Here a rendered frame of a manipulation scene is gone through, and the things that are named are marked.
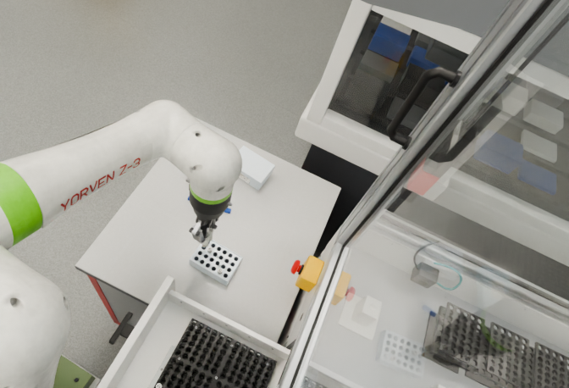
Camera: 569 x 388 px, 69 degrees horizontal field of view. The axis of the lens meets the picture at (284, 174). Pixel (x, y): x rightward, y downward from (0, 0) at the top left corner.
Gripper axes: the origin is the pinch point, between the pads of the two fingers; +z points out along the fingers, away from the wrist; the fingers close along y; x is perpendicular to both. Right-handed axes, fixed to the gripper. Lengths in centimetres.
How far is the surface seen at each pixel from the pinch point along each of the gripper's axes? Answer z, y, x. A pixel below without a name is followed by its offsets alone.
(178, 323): 4.7, 21.2, 6.2
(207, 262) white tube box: 8.7, 3.1, 3.0
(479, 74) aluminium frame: -70, -12, 32
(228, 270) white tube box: 11.2, 1.2, 9.0
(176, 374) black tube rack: -1.7, 31.5, 13.0
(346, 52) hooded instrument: -33, -51, 9
